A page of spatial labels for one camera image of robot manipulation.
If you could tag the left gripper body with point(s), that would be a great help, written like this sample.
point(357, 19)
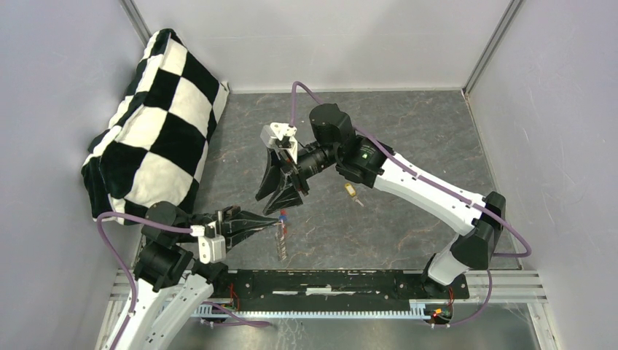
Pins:
point(223, 218)

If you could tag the electronics board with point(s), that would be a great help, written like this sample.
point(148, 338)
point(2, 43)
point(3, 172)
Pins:
point(442, 316)
point(224, 306)

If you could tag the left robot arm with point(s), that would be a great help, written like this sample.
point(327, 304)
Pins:
point(179, 269)

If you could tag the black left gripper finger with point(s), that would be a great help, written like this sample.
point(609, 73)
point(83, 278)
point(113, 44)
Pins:
point(235, 237)
point(246, 220)

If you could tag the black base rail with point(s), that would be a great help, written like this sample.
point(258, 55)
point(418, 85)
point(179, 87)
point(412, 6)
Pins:
point(332, 290)

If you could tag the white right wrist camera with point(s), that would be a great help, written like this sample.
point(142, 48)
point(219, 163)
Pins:
point(281, 137)

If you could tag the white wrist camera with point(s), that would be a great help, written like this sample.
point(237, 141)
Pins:
point(281, 137)
point(211, 244)

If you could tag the red key tag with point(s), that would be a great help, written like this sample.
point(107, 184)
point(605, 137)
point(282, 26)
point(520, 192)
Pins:
point(285, 222)

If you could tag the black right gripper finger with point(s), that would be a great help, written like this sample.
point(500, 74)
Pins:
point(274, 181)
point(292, 196)

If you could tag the black white checkered pillow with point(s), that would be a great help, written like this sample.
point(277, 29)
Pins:
point(155, 146)

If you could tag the right electronics board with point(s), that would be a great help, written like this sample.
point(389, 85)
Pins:
point(442, 316)

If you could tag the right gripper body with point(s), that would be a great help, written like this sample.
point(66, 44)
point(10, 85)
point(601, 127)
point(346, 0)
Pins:
point(312, 160)

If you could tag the white toothed cable duct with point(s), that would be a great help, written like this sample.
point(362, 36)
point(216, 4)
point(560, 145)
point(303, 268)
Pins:
point(414, 311)

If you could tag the left electronics board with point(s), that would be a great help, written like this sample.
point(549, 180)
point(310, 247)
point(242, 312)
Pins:
point(224, 306)

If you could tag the silver key on yellow tag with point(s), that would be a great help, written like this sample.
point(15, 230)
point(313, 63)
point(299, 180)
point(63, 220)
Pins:
point(357, 200)

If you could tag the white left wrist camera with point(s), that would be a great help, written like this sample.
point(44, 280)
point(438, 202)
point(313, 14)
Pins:
point(211, 244)

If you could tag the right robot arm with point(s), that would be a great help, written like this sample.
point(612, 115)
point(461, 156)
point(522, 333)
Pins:
point(474, 218)

